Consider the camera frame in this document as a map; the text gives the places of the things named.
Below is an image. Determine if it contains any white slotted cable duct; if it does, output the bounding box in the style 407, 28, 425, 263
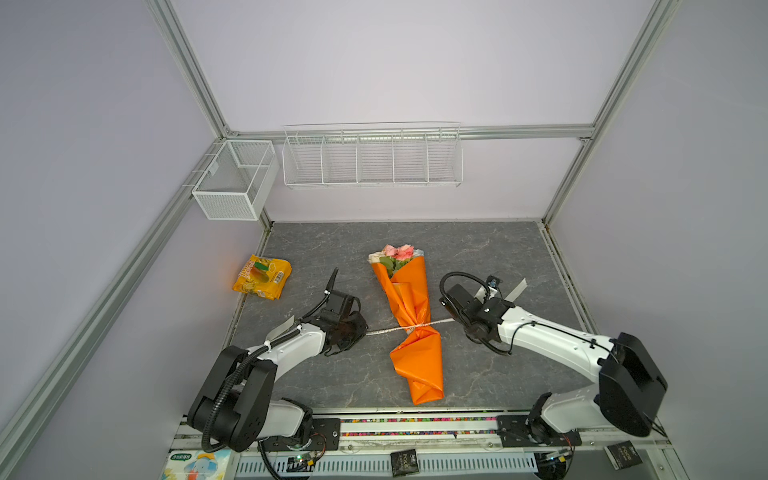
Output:
270, 452, 539, 479

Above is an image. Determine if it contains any black box right front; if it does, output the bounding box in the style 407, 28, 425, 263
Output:
604, 440, 643, 471

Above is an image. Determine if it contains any white wire wall shelf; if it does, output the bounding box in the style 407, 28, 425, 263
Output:
282, 122, 464, 188

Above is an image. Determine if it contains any cream fake rose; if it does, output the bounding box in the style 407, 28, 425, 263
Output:
368, 251, 385, 264

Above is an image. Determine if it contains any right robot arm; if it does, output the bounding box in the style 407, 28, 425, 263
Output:
441, 294, 668, 445

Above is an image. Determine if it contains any black box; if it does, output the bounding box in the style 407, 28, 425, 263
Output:
604, 440, 643, 471
390, 449, 420, 478

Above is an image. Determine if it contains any orange wrapping paper sheet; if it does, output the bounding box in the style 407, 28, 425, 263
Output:
372, 257, 444, 405

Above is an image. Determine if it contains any black box centre front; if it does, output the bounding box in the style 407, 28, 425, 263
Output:
390, 449, 420, 478

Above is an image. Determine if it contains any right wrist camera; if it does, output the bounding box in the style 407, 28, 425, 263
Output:
443, 284, 503, 315

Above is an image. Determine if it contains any tissue pack with elephant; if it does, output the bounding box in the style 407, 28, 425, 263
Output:
160, 449, 240, 480

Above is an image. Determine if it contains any white mesh box basket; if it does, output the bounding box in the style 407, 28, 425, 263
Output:
192, 140, 279, 221

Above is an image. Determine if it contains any aluminium front rail frame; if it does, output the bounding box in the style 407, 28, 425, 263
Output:
170, 407, 685, 480

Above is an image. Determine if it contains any white ribbon gold lettering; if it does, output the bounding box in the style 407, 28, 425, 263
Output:
263, 277, 529, 344

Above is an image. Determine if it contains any yellow snack bag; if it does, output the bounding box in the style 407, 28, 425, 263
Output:
232, 255, 292, 300

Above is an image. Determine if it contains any dark pink fake rose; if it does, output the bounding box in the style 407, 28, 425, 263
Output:
395, 244, 415, 261

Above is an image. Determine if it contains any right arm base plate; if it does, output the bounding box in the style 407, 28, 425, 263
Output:
496, 414, 582, 447

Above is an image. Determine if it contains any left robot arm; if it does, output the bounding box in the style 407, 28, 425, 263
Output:
187, 311, 368, 453

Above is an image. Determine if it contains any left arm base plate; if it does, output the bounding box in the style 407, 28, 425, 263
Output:
262, 417, 341, 452

